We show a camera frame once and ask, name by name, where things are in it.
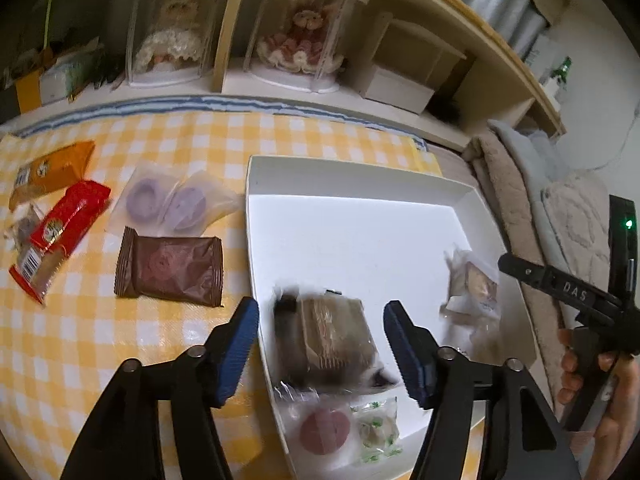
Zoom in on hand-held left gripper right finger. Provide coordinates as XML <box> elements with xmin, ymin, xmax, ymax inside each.
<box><xmin>382</xmin><ymin>300</ymin><xmax>573</xmax><ymax>480</ymax></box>

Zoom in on purple pastry packet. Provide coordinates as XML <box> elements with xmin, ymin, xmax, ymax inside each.
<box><xmin>106</xmin><ymin>162</ymin><xmax>183</xmax><ymax>236</ymax></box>
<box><xmin>160</xmin><ymin>170</ymin><xmax>243</xmax><ymax>238</ymax></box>

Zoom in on wooden shelf unit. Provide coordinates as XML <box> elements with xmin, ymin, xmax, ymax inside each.
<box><xmin>0</xmin><ymin>0</ymin><xmax>568</xmax><ymax>153</ymax></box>

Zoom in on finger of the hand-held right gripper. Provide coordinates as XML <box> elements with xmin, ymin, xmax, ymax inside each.
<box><xmin>498</xmin><ymin>252</ymin><xmax>624</xmax><ymax>313</ymax></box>

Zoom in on clear cookie packet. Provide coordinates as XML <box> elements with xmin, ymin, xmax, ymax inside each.
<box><xmin>440</xmin><ymin>245</ymin><xmax>501</xmax><ymax>331</ymax></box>

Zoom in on green-print candy packet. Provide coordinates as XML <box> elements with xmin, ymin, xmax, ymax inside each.
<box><xmin>350</xmin><ymin>397</ymin><xmax>403</xmax><ymax>466</ymax></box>

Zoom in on pink doll in case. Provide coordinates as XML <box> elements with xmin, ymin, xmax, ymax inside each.
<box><xmin>245</xmin><ymin>0</ymin><xmax>371</xmax><ymax>93</ymax></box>

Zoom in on green ribbon bookmark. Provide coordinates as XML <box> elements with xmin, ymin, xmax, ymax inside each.
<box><xmin>42</xmin><ymin>0</ymin><xmax>57</xmax><ymax>48</ymax></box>

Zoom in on dark tool bundle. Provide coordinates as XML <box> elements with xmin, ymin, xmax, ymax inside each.
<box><xmin>87</xmin><ymin>57</ymin><xmax>126</xmax><ymax>91</ymax></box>

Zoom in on person's right hand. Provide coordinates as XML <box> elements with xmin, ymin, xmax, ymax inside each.
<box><xmin>557</xmin><ymin>329</ymin><xmax>640</xmax><ymax>480</ymax></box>

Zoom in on pink pastry packet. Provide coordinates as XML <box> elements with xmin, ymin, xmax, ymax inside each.
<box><xmin>277</xmin><ymin>382</ymin><xmax>361</xmax><ymax>471</ymax></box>

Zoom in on doll in white dress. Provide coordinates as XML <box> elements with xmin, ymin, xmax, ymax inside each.
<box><xmin>137</xmin><ymin>0</ymin><xmax>211</xmax><ymax>68</ymax></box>

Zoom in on beige blanket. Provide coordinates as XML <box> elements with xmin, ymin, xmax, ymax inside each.
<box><xmin>462</xmin><ymin>132</ymin><xmax>571</xmax><ymax>411</ymax></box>

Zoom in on cream doll in case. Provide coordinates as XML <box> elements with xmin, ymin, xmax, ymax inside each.
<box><xmin>125</xmin><ymin>0</ymin><xmax>226</xmax><ymax>86</ymax></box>

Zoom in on yellow checked tablecloth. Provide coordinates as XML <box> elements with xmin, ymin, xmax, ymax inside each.
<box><xmin>0</xmin><ymin>110</ymin><xmax>506</xmax><ymax>480</ymax></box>

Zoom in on small clear snack packet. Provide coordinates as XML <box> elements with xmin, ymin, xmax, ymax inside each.
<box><xmin>4</xmin><ymin>202</ymin><xmax>43</xmax><ymax>253</ymax></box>

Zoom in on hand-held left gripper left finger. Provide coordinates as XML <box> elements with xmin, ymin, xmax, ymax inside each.
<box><xmin>60</xmin><ymin>296</ymin><xmax>261</xmax><ymax>480</ymax></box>

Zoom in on dark brown pastry packet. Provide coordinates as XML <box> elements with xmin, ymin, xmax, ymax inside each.
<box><xmin>115</xmin><ymin>226</ymin><xmax>224</xmax><ymax>307</ymax></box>

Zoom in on orange snack packet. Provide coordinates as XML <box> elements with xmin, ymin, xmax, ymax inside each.
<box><xmin>9</xmin><ymin>140</ymin><xmax>96</xmax><ymax>211</ymax></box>

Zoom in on plaid brown cake packet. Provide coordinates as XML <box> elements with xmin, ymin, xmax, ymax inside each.
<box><xmin>272</xmin><ymin>285</ymin><xmax>401</xmax><ymax>396</ymax></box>

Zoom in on small white box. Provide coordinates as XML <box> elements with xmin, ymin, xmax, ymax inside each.
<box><xmin>361</xmin><ymin>65</ymin><xmax>436</xmax><ymax>115</ymax></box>

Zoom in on white cardboard box tray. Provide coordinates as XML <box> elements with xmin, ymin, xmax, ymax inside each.
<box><xmin>246</xmin><ymin>155</ymin><xmax>543</xmax><ymax>480</ymax></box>

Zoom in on red snack packet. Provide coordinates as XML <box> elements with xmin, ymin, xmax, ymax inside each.
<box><xmin>9</xmin><ymin>180</ymin><xmax>112</xmax><ymax>306</ymax></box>

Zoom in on tissue box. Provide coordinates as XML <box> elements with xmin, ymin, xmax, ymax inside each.
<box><xmin>40</xmin><ymin>52</ymin><xmax>108</xmax><ymax>106</ymax></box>

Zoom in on orange cardboard box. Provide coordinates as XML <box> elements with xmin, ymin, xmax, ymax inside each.
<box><xmin>14</xmin><ymin>67</ymin><xmax>46</xmax><ymax>113</ymax></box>

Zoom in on grey blanket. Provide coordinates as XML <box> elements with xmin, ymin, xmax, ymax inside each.
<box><xmin>487</xmin><ymin>120</ymin><xmax>566</xmax><ymax>271</ymax></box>

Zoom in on green glass bottle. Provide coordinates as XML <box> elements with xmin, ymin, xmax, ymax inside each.
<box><xmin>547</xmin><ymin>56</ymin><xmax>574</xmax><ymax>103</ymax></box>

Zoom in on cream textured pillow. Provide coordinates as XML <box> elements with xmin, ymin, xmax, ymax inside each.
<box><xmin>542</xmin><ymin>172</ymin><xmax>621</xmax><ymax>306</ymax></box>

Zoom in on doll in red dress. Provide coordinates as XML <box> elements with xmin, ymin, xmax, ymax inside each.
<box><xmin>257</xmin><ymin>5</ymin><xmax>346</xmax><ymax>76</ymax></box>

